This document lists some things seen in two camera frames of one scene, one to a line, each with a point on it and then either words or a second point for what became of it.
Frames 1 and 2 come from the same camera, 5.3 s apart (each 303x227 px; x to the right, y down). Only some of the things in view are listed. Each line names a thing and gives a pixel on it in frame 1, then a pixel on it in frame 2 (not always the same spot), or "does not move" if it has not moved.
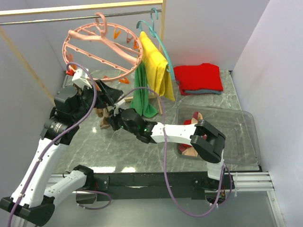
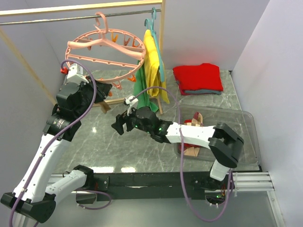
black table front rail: [152, 186] does not move
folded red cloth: [205, 76] does not move
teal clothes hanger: [153, 32] → [152, 27]
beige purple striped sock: [197, 116] does not move
